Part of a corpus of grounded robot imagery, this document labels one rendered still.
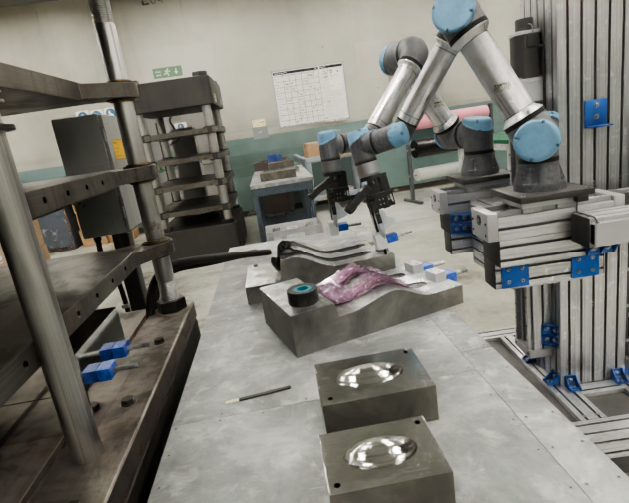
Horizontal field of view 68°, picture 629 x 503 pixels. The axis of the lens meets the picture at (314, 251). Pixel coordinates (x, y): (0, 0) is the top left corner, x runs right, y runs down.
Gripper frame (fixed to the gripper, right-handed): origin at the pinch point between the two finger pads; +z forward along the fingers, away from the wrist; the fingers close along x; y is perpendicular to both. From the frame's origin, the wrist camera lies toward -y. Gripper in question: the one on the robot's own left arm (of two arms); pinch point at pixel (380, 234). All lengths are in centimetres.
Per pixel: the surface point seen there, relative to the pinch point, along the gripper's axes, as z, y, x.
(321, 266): 3.5, -22.5, -6.7
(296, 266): 0.9, -30.6, -7.0
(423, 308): 17.6, -1.1, -36.9
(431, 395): 19, -14, -80
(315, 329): 11, -30, -47
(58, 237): -68, -379, 599
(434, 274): 11.7, 6.3, -29.2
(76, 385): 0, -74, -72
